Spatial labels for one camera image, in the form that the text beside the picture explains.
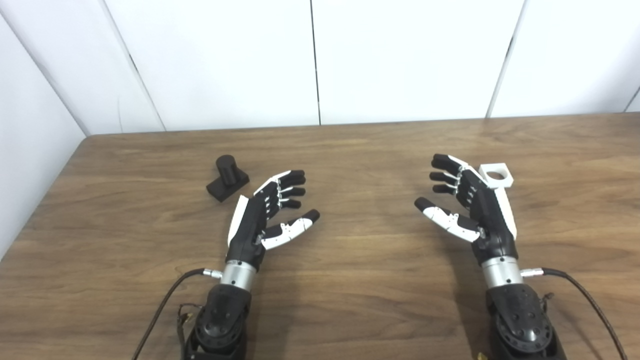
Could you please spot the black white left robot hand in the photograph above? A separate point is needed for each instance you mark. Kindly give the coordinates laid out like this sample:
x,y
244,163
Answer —
x,y
249,225

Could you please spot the black peg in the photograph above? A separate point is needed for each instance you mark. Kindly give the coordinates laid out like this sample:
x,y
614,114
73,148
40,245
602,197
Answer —
x,y
227,177

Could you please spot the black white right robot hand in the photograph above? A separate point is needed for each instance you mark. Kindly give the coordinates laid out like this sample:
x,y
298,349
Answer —
x,y
492,222

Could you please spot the white square piece with hole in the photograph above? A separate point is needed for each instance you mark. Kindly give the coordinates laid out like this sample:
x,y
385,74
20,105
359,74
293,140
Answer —
x,y
502,181

